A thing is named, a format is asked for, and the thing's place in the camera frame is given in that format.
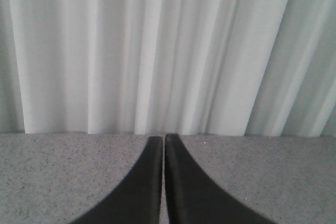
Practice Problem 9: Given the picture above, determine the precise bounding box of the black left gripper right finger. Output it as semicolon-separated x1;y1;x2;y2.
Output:
164;134;271;223

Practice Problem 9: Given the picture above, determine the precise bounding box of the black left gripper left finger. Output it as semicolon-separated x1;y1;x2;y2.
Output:
73;136;163;223

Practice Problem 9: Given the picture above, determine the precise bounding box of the white curtain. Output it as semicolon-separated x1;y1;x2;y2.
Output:
1;0;335;136

